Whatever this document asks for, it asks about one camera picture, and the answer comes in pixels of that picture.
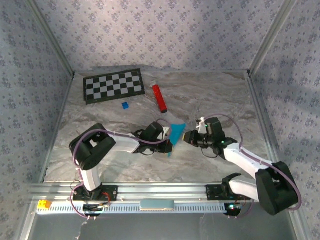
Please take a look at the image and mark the cyan paper sheet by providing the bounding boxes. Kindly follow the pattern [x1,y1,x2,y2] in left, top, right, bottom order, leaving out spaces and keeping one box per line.
[166,121,188,159]

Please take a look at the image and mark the red tube with white cap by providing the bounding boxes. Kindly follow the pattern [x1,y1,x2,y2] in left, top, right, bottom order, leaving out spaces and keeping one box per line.
[150,80,169,114]

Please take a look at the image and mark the grey rectangular box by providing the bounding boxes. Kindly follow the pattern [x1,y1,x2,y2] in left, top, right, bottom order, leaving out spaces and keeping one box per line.
[139,199,175,211]

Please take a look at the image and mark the black and white chessboard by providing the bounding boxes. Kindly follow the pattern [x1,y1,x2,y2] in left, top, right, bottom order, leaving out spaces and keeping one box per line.
[83,68,146,106]

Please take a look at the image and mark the black electronics board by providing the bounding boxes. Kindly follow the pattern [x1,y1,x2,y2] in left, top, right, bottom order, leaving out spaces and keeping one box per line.
[223,202,243,217]
[82,203,104,218]

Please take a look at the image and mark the yellow plastic block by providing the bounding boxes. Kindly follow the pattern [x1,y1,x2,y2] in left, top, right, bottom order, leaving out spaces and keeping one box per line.
[37,199,52,210]

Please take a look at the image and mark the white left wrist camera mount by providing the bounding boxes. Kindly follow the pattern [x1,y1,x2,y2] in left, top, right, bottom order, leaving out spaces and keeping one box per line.
[159,126,171,140]

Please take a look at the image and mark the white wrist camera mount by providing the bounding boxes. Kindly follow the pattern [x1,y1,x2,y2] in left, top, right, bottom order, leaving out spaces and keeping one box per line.
[159,126,171,140]
[195,116,206,131]

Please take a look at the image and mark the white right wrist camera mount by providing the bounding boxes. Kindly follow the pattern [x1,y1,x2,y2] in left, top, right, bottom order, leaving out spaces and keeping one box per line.
[195,116,206,131]

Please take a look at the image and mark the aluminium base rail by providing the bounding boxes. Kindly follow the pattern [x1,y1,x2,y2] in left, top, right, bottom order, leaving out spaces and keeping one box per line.
[27,182,261,203]

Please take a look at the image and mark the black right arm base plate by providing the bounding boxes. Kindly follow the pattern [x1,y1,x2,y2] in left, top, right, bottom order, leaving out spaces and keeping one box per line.
[205,184,252,202]

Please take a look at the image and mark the aluminium side rail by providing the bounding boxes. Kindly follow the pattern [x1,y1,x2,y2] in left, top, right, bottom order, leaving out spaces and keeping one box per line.
[246,72,287,185]
[37,73,76,185]

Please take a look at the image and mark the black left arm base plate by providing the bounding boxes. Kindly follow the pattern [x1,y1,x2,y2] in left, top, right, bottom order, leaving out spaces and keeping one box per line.
[71,184,119,202]

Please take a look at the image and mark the white slotted cable duct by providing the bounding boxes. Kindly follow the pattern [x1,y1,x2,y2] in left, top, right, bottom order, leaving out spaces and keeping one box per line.
[36,199,242,215]

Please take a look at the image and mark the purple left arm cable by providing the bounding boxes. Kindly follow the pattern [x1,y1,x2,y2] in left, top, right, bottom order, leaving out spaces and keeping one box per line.
[70,118,172,221]

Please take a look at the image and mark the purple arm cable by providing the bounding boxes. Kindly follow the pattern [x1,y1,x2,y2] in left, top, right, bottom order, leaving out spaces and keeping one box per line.
[199,113,302,221]
[70,118,172,221]

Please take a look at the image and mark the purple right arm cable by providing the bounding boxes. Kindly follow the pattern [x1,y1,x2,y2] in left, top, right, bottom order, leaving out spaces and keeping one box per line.
[199,113,302,221]

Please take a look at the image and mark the aluminium frame post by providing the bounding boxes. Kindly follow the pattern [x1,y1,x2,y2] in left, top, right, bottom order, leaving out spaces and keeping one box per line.
[247,0,300,76]

